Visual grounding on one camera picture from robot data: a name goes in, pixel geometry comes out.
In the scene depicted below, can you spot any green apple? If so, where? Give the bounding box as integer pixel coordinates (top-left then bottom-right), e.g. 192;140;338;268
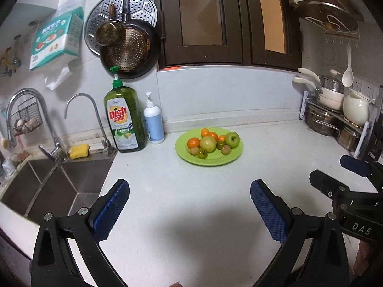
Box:
225;132;240;148

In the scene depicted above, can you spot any small greenish-brown fruit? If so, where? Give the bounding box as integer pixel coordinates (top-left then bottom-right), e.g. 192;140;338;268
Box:
221;144;232;155

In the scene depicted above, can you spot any small green tomato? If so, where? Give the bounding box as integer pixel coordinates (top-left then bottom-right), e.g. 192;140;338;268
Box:
216;141;225;150

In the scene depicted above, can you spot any large orange mandarin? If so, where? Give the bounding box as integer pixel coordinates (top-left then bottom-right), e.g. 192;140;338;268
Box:
209;132;218;141

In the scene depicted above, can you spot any yellow-green pear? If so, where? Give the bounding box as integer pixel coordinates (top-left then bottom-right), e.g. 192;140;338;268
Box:
199;136;216;153

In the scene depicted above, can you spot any green tomato with stem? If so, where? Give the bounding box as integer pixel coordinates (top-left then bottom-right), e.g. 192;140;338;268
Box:
197;148;208;159

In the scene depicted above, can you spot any small brownish fruit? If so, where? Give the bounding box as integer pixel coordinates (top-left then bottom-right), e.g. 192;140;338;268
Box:
190;146;199;155

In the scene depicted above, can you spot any small orange mandarin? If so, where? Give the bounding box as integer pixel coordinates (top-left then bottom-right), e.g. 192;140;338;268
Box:
187;137;200;150

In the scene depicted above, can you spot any steel kitchen sink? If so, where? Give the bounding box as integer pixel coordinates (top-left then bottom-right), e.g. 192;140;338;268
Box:
1;154;114;224

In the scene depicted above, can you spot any chrome kitchen faucet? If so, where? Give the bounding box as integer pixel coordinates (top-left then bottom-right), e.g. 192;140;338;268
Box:
63;93;117;157

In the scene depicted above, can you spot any person's right hand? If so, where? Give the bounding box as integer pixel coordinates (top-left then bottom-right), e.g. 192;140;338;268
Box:
353;240;371;276

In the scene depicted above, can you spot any person's left hand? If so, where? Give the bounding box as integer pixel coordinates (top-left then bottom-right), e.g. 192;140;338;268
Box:
168;282;183;287

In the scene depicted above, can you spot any stainless steel pot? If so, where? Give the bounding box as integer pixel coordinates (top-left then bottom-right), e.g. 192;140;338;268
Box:
305;104;340;137
336;124;361;152

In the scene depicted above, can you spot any cream ceramic jug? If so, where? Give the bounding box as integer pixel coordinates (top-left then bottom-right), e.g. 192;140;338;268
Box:
343;89;374;127

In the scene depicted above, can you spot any cream ceramic pot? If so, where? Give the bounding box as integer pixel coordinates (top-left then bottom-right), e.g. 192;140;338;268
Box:
317;88;344;111

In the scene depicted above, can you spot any white ladle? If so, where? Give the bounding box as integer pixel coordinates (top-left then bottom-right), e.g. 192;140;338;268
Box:
341;44;355;88

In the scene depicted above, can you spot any chrome pull-down faucet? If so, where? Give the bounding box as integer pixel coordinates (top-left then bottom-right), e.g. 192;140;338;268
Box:
6;88;69;162

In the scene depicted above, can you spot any yellow sponge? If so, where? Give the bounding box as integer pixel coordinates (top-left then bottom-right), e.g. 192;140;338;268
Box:
69;144;90;159

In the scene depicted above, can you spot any green dish soap bottle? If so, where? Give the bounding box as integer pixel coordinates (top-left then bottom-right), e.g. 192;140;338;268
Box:
104;66;147;153

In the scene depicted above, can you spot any white blue pump bottle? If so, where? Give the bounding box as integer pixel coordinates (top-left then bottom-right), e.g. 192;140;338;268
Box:
143;91;165;144

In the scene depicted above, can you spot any dark brown cabinet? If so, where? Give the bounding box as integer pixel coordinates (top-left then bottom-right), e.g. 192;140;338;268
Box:
154;0;302;71

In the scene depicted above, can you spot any copper strainer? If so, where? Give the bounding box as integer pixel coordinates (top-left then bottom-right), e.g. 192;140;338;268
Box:
104;28;150;72

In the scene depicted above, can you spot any teal white tissue pack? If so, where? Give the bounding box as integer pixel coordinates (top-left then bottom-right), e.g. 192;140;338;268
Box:
29;6;84;71

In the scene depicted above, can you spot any small brass saucepan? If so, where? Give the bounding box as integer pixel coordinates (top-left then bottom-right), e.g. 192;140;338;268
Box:
96;2;125;47

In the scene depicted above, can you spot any black frying pan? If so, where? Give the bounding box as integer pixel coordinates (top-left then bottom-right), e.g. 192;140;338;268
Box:
96;0;161;80

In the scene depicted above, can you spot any round metal steamer rack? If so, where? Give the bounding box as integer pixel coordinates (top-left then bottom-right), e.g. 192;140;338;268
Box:
84;0;158;56

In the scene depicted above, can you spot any cream pan handle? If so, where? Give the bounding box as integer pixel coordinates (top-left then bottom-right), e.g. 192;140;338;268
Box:
298;67;321;84
293;77;317;91

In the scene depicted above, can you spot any wire sponge basket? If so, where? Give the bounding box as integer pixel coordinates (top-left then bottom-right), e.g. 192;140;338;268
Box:
11;97;42;135

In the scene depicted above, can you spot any wall shelf with boards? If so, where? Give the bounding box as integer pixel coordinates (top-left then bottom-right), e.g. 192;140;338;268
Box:
289;0;364;41

